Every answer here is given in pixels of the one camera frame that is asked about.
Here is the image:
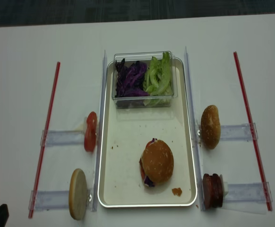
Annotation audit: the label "sesame bun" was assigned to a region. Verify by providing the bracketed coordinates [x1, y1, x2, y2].
[141, 138, 174, 185]
[201, 105, 221, 149]

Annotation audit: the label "upright tomato slices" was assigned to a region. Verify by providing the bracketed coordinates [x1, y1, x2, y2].
[84, 112, 97, 152]

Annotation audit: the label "tomato slice on burger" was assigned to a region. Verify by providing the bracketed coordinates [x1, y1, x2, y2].
[139, 139, 154, 182]

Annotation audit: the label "green lettuce leaves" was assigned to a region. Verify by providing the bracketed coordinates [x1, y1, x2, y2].
[143, 52, 173, 107]

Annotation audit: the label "upright meat patties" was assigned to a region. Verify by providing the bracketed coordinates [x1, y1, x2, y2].
[202, 174, 223, 209]

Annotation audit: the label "upright pale bun half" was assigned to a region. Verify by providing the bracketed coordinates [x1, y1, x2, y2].
[69, 168, 88, 220]

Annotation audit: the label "white metal tray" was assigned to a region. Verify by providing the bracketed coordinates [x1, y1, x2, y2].
[98, 58, 198, 208]

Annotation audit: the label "purple cabbage strip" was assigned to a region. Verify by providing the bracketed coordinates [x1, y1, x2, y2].
[143, 175, 155, 187]

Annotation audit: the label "shredded purple cabbage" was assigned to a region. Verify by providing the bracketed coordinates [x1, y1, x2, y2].
[115, 58, 149, 97]

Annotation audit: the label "clear plastic salad container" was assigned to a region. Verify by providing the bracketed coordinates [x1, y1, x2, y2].
[112, 51, 178, 108]

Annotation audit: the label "white patty pusher block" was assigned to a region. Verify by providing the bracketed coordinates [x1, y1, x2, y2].
[219, 175, 228, 197]

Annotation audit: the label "clear bun-half slider rail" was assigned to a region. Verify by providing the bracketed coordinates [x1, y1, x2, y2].
[28, 187, 93, 211]

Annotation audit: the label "left red rail strip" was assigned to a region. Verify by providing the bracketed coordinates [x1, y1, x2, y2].
[28, 61, 60, 219]

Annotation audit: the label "red rail strip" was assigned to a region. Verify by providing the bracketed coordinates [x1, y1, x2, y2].
[28, 61, 60, 219]
[233, 52, 273, 212]

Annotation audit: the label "clear tomato slider rail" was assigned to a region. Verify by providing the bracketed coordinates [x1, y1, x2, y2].
[40, 130, 85, 147]

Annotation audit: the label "clear patty slider rail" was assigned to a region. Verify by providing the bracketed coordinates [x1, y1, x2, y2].
[223, 182, 273, 202]

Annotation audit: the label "clear top-bun slider rail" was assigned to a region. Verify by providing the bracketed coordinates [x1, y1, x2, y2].
[220, 123, 258, 141]

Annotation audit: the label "right red rail strip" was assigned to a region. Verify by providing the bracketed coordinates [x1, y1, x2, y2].
[233, 52, 273, 212]

